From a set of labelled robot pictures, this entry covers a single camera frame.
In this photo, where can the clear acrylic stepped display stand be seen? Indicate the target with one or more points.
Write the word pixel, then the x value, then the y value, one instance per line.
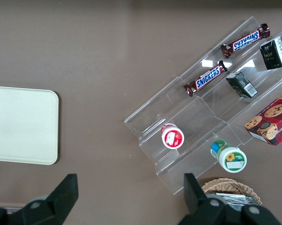
pixel 237 65
pixel 190 122

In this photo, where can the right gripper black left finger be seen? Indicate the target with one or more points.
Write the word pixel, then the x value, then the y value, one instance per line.
pixel 61 199

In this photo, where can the silver foil pack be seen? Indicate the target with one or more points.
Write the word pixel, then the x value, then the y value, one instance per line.
pixel 237 199

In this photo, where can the Snickers chocolate bar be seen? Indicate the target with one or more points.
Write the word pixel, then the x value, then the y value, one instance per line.
pixel 207 77
pixel 245 40

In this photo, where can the green sunflower lid cup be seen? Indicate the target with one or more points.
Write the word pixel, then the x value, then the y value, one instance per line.
pixel 231 158

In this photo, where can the cream rectangular plastic tray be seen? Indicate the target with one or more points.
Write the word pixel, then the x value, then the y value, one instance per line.
pixel 21 124

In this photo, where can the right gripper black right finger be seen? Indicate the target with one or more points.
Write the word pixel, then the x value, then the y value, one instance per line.
pixel 194 199

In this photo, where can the red lid yogurt cup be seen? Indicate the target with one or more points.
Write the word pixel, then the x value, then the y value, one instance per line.
pixel 172 138

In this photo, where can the red tartan cookie box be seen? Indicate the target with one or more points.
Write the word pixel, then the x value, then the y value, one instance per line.
pixel 272 122

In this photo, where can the dark green drink carton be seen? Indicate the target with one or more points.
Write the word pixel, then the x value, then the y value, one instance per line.
pixel 241 84
pixel 274 54

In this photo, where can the light wicker basket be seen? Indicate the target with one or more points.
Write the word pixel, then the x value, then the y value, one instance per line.
pixel 225 186

